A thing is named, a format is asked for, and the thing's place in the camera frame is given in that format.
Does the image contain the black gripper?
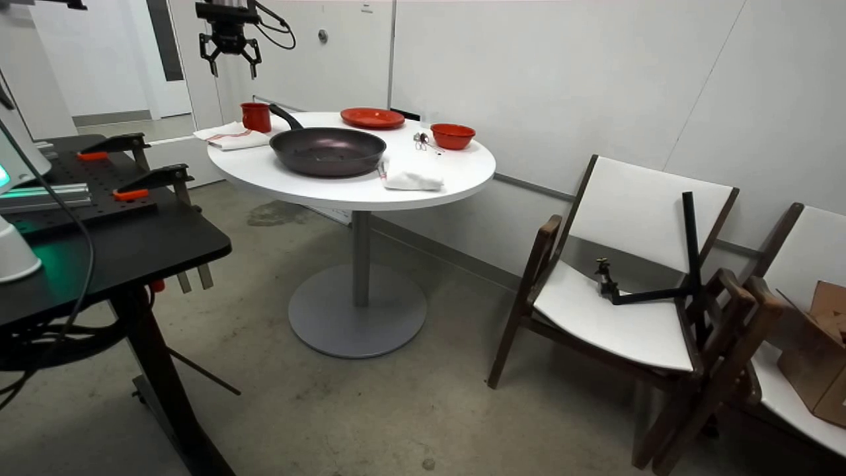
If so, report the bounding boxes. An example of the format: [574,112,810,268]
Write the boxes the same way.
[194,0,260,79]

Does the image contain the white cloth red stripes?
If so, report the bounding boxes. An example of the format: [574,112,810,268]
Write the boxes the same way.
[192,122,270,152]

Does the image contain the black frying pan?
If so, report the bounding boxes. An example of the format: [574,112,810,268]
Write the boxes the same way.
[270,103,386,177]

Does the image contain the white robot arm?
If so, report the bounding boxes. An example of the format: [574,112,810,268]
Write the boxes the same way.
[3,85,198,282]

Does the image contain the plain white folded cloth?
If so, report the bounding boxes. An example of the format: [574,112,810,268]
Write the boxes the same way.
[379,159,443,194]

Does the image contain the red cup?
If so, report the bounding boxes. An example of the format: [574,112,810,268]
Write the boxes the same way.
[239,101,271,132]

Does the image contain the orange black clamp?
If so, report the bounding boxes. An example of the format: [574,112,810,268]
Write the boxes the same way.
[75,132,147,173]
[110,165,214,294]

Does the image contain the red plate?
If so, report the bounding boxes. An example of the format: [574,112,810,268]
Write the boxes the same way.
[341,109,405,130]

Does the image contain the black robot desk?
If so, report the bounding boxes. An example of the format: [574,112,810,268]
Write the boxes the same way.
[0,130,237,476]

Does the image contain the small dark utensil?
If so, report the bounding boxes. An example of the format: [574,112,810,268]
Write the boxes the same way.
[411,132,440,157]

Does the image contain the red bowl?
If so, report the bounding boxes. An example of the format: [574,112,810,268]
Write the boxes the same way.
[430,122,476,152]

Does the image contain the round white table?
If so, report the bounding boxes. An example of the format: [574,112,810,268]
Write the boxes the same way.
[209,112,497,360]

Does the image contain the near white wooden chair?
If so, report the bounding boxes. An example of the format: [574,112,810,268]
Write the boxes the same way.
[487,154,760,470]

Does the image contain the white wooden chair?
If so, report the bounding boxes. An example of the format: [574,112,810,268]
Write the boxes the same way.
[487,154,760,470]
[635,204,846,476]

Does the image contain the black tripod on chair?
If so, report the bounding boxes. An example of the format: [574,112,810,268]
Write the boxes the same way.
[584,190,711,309]

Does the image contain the far white wooden chair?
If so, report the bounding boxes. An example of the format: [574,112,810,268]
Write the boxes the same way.
[635,204,846,476]

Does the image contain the cardboard box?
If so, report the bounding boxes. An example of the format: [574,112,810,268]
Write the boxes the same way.
[777,280,846,428]

